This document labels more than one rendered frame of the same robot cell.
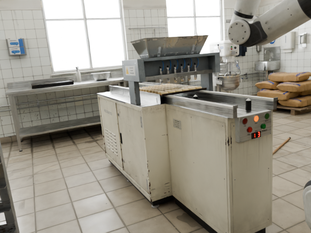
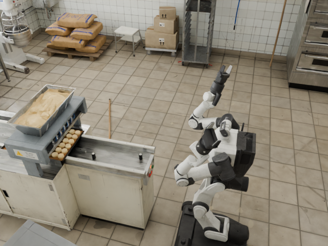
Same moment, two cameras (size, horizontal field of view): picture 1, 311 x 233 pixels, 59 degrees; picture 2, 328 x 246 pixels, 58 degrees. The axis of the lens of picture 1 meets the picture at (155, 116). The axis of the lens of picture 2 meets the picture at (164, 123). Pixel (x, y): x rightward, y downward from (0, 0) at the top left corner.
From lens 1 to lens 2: 1.73 m
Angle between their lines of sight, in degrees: 52
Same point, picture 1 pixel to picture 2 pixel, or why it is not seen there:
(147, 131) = (59, 192)
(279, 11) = (202, 176)
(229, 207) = (143, 215)
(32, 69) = not seen: outside the picture
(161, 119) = (65, 175)
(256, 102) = (141, 149)
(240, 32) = (184, 183)
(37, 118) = not seen: outside the picture
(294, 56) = not seen: outside the picture
